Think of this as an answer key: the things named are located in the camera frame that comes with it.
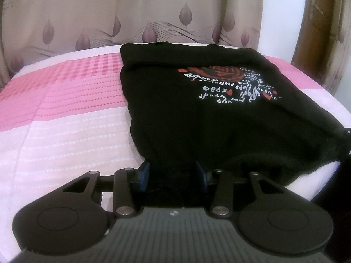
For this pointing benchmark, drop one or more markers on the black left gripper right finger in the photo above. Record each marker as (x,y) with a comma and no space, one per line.
(213,191)

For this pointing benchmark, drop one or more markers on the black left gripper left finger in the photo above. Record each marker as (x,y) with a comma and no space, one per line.
(129,187)

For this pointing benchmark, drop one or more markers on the brown wooden door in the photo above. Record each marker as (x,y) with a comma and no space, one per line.
(323,47)

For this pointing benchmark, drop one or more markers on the black printed t-shirt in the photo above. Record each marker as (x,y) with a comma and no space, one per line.
(195,109)

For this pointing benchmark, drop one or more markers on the beige leaf print curtain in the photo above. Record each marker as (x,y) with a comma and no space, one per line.
(34,30)

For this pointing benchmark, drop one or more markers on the pink white checkered bedspread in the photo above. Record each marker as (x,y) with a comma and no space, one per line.
(65,131)

